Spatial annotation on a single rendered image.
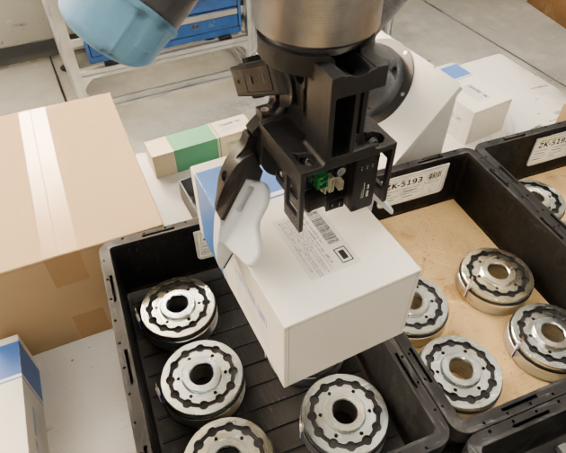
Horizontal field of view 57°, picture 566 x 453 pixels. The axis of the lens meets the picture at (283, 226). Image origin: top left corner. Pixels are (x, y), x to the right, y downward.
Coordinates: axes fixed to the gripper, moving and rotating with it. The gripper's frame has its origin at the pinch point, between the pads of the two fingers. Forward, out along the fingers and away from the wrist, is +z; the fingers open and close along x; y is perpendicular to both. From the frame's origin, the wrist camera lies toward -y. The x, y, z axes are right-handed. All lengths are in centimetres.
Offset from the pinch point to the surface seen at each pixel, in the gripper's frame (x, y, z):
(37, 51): -17, -278, 109
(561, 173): 63, -14, 28
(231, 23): 69, -195, 75
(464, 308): 27.6, 1.3, 27.7
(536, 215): 40.5, -2.5, 17.8
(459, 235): 36.5, -10.6, 27.8
